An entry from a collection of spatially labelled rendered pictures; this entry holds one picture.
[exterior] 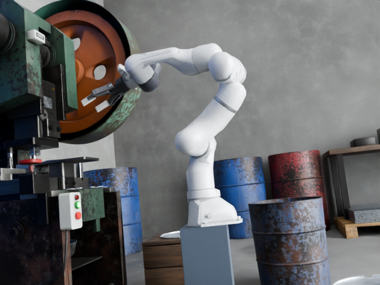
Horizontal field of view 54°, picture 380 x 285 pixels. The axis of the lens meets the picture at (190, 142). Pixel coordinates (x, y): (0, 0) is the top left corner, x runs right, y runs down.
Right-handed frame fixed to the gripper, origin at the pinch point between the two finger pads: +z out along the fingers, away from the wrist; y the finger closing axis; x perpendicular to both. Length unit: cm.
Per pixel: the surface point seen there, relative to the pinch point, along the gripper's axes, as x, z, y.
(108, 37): 40.4, -19.1, 21.8
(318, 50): 51, -190, 314
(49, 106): 7.8, 15.8, -7.8
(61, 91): 13.9, 9.8, -2.1
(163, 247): -75, 8, 24
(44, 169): -17.8, 31.4, -7.4
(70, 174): -26.5, 21.0, -6.9
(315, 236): -107, -59, 49
